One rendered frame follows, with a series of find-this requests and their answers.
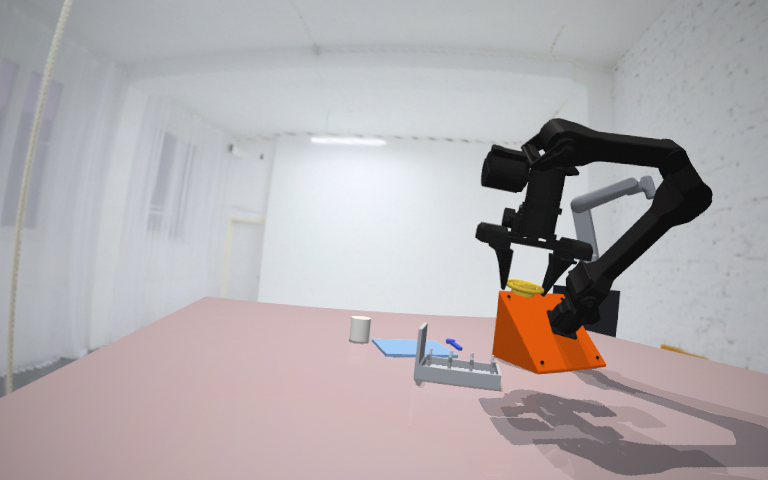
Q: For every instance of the light blue flat mat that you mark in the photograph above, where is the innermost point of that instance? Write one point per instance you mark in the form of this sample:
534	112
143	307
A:
407	348

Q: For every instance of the white cylinder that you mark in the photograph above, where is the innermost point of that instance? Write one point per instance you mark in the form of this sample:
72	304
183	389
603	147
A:
360	328

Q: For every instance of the yellow plate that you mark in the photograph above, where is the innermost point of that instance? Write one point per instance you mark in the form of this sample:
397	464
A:
524	288

